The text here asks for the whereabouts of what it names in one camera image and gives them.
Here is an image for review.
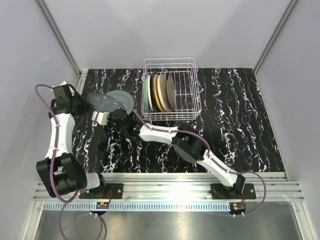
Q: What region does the mint green floral plate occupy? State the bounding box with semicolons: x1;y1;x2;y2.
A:
143;76;149;112

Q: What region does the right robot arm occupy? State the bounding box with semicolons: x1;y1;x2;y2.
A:
108;109;246;199

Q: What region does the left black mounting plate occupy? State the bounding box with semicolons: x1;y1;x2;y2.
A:
79;182;124;200

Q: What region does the black mounting plate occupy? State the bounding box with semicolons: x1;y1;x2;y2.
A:
79;182;124;200
209;183;257;200

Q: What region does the cream yellow leaf plate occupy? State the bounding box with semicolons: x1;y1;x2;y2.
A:
152;73;164;112

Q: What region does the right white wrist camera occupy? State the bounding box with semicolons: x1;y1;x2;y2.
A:
92;111;110;126

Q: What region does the blue blossom branch plate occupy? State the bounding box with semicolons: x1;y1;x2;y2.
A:
87;93;127;113

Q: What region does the cream pink leaf plate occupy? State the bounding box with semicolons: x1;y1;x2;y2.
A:
157;73;171;112

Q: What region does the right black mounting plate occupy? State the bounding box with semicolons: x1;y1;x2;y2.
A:
209;183;257;200

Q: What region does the right aluminium frame post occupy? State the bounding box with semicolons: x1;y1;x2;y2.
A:
253;0;299;75

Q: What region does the large teal bottom plate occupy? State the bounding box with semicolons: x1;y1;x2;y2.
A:
106;90;135;115

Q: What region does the left aluminium frame post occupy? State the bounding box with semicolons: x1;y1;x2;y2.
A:
35;0;82;82

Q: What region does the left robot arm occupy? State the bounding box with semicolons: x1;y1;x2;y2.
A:
36;82;108;203

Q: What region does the aluminium frame post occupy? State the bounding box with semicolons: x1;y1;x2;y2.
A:
253;0;299;75
35;0;82;82

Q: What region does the white wire dish rack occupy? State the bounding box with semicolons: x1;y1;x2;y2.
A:
141;57;202;121

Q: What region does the white slotted cable duct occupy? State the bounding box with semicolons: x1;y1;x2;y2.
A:
43;201;233;212

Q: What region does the brown rimmed plate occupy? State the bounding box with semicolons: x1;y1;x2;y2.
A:
166;72;177;111

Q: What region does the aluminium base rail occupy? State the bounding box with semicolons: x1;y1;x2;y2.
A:
32;172;305;201

